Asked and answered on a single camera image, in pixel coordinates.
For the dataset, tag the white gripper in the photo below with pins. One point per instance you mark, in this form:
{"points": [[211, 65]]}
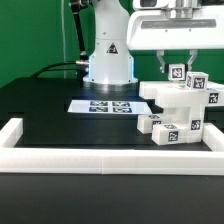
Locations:
{"points": [[151, 30]]}

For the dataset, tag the white chair back frame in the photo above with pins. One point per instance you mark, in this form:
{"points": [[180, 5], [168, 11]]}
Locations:
{"points": [[172, 95]]}

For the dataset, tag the white chair seat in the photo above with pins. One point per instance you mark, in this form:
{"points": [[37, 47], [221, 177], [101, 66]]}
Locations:
{"points": [[191, 119]]}

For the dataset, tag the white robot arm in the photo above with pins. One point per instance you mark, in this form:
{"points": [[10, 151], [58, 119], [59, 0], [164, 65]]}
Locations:
{"points": [[110, 65]]}

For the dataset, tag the white U-shaped fence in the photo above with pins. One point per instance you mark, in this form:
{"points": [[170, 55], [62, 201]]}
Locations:
{"points": [[80, 161]]}

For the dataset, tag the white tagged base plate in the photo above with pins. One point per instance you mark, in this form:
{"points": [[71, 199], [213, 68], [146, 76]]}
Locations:
{"points": [[109, 107]]}

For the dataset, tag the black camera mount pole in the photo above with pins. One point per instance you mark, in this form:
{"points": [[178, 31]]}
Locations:
{"points": [[76, 6]]}

